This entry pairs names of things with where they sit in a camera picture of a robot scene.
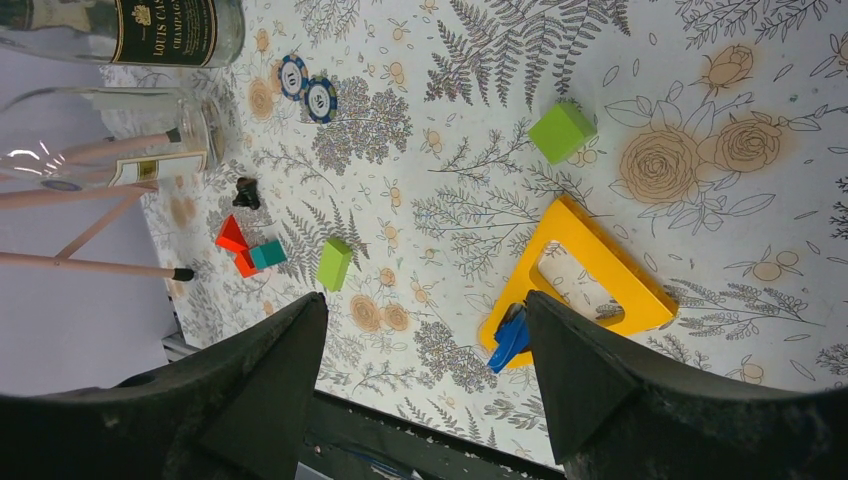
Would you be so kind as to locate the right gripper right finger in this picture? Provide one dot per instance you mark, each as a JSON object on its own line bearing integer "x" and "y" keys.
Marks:
{"x": 618, "y": 410}

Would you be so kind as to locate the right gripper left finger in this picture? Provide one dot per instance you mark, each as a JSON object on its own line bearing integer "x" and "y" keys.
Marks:
{"x": 235, "y": 410}

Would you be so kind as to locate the clear bottle cork stopper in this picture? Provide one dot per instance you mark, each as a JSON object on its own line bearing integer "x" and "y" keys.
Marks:
{"x": 73, "y": 138}

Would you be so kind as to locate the clear bottle black label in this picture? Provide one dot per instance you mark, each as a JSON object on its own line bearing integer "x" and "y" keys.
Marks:
{"x": 170, "y": 33}

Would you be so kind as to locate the blue clip toy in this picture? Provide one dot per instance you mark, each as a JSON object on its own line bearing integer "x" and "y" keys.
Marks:
{"x": 511, "y": 336}

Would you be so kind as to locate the teal block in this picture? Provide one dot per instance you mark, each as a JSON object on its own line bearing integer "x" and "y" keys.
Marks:
{"x": 267, "y": 255}

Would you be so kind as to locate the red block pair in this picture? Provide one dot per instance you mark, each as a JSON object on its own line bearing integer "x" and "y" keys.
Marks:
{"x": 231, "y": 239}

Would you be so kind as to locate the long green block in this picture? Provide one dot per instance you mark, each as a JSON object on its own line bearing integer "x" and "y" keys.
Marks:
{"x": 334, "y": 263}

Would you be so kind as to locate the small black knob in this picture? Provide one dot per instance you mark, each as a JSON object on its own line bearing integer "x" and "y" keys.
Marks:
{"x": 247, "y": 194}

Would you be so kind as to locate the green cube centre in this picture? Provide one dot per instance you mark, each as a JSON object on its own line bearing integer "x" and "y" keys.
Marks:
{"x": 561, "y": 132}

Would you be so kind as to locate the floral table mat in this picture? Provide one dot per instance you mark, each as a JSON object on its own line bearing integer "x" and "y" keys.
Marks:
{"x": 719, "y": 164}

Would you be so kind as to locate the pink tripod stand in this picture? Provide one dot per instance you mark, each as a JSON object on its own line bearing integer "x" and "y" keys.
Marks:
{"x": 86, "y": 199}

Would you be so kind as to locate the poker chip fifty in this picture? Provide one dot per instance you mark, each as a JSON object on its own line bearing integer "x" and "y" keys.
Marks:
{"x": 321, "y": 100}

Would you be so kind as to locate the poker chip ten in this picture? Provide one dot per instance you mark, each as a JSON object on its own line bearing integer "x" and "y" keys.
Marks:
{"x": 293, "y": 76}

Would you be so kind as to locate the yellow triangle frame toy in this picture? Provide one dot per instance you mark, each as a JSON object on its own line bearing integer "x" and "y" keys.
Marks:
{"x": 645, "y": 304}

